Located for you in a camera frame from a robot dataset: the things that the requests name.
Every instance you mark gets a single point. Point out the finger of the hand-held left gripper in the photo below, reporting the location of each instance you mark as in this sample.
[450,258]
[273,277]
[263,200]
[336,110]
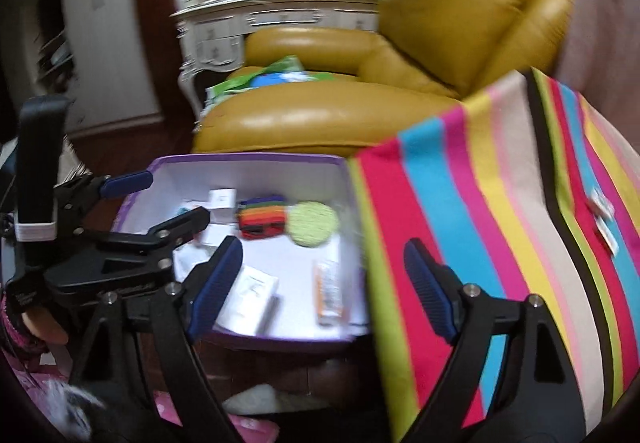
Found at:
[187,220]
[127,183]

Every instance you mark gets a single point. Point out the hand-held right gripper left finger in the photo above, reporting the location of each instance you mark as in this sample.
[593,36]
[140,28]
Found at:
[215,283]

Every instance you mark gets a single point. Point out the white cube box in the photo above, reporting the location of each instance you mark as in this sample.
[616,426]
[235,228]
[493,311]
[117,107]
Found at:
[222,203]

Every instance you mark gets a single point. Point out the person's left hand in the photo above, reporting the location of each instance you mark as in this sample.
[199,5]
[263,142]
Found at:
[45,328]

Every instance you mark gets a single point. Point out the striped colourful tablecloth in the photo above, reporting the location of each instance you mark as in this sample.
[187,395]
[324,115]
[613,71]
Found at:
[500,173]

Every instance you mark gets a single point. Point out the pink printed clothing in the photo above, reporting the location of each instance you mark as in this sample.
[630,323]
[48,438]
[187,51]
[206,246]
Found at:
[250,428]

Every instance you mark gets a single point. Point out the long white box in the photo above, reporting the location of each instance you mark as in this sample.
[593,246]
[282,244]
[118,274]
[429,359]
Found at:
[252,295]

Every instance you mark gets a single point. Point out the green white plastic packet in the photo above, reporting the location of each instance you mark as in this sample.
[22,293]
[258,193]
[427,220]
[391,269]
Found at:
[240,83]

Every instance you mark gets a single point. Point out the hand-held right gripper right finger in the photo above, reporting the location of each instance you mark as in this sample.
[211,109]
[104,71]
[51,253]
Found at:
[430,288]

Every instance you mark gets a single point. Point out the orange tissue packet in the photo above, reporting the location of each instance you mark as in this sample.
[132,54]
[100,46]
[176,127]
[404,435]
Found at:
[327,293]

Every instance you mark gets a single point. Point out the green sponge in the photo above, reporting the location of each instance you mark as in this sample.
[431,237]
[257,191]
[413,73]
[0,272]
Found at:
[312,223]

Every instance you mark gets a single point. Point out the yellow leather armchair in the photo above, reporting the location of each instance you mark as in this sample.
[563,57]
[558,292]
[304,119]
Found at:
[400,48]

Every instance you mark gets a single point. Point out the purple storage box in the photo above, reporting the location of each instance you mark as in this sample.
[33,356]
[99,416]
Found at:
[300,273]

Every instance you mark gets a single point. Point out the white dressing table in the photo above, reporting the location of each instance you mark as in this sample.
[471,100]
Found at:
[225,38]

